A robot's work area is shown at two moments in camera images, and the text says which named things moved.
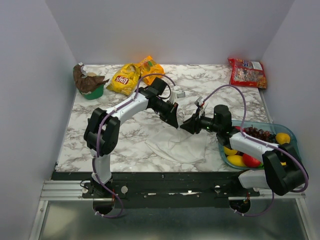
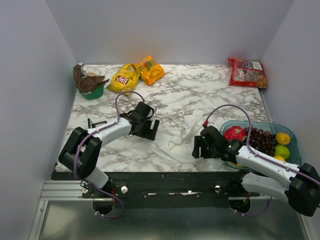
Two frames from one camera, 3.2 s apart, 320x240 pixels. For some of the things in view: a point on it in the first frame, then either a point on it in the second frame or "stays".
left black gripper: x=170 y=116 → x=150 y=134
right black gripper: x=193 y=124 → x=199 y=140
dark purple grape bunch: x=264 y=135 stays
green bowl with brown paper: x=90 y=85 stays
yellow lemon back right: x=282 y=138 stays
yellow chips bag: x=125 y=80 stays
